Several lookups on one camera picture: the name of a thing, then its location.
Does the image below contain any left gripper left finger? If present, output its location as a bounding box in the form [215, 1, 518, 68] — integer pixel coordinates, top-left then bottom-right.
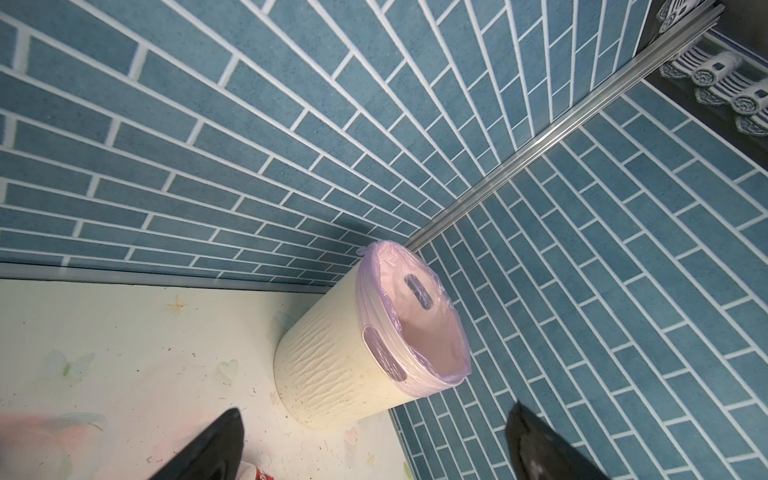
[150, 408, 245, 480]

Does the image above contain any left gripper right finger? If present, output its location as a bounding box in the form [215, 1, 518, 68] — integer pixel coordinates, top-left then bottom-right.
[505, 402, 609, 480]

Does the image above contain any cream bin with pink bag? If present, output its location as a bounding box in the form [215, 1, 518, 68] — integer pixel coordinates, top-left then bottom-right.
[274, 241, 471, 429]

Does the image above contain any clear bottle red label yellow cap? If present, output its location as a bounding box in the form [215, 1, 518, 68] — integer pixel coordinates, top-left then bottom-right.
[236, 461, 274, 480]

